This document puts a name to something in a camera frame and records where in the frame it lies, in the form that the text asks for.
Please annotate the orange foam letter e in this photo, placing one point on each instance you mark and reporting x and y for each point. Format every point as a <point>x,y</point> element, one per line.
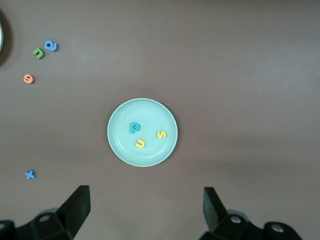
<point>31,80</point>

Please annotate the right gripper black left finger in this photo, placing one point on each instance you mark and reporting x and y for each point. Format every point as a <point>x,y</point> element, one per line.
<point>75,212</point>

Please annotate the blue foam letter a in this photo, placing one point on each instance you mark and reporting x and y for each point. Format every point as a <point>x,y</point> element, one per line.
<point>55,47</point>

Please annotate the green foam letter u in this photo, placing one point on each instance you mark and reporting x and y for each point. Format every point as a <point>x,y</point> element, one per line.
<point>36,51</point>

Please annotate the yellow foam letter s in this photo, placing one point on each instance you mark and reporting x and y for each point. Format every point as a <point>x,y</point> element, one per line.
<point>161,134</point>

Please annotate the pale green plate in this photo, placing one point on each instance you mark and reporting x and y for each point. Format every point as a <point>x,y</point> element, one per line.
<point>150,112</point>

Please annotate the beige plate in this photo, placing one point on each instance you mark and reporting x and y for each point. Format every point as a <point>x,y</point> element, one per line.
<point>1,37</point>

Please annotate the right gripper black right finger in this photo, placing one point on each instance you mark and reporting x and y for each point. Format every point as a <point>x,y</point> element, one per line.
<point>216,215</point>

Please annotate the yellow foam letter u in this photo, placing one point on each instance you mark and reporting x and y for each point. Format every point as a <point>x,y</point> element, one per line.
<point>142,145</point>

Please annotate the blue foam letter x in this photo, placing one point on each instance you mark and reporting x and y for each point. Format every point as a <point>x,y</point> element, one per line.
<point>30,174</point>

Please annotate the brown table cover sheet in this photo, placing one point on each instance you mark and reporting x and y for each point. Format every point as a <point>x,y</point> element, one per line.
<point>225,75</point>

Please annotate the teal foam letter p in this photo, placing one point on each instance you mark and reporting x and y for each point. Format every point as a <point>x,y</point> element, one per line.
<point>131,128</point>

